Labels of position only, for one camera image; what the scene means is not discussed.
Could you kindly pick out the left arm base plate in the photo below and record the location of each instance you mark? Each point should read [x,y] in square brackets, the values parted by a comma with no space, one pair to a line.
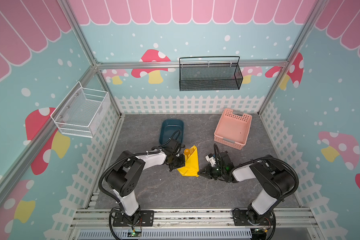
[141,218]

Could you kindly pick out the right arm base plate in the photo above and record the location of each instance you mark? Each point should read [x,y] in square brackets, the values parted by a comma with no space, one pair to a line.
[244,217]

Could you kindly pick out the yellow paper napkin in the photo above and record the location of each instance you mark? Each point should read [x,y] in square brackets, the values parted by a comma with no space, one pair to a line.
[191,167]

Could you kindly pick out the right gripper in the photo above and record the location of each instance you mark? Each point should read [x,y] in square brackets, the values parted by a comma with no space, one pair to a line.
[210,169]

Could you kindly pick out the dark teal plastic tub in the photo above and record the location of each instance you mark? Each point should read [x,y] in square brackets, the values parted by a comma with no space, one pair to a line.
[171,128]

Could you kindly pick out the orange plastic spoon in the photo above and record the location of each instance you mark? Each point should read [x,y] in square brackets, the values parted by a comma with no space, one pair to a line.
[187,153]

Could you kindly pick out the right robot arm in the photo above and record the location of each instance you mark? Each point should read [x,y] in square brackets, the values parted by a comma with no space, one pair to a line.
[277,179]

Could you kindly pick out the white wire mesh basket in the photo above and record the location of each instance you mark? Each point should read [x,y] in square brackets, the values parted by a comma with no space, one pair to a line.
[81,112]

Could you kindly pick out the white slotted cable duct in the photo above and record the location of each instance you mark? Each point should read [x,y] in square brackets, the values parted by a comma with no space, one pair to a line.
[186,234]

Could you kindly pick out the pink perforated plastic basket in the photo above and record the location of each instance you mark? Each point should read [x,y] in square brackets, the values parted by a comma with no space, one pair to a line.
[233,129]

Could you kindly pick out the aluminium front rail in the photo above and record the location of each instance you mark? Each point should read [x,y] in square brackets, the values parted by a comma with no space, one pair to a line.
[198,218]

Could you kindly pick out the black wire mesh basket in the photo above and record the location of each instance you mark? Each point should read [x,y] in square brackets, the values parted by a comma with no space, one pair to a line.
[215,73]

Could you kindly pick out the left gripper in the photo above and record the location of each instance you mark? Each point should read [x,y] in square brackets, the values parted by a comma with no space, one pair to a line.
[181,164]

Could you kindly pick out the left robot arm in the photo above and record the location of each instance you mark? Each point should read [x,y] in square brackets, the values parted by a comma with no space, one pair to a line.
[120,179]

